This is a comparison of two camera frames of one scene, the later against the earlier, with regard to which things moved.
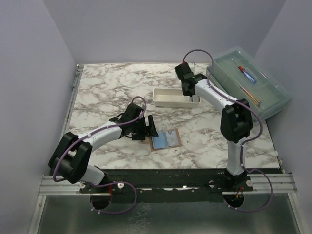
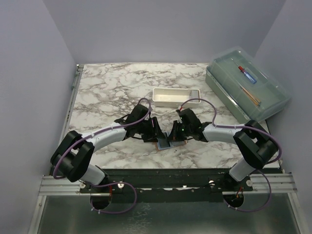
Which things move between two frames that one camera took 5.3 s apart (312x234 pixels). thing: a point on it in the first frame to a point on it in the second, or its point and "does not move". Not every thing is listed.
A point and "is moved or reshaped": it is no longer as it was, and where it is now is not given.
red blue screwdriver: x=242 y=69 does not move
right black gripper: x=186 y=94 to x=174 y=136
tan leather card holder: x=167 y=139 is moved or reshaped
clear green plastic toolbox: x=239 y=74 does not move
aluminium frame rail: x=49 y=187 does not move
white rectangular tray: x=174 y=98 does not move
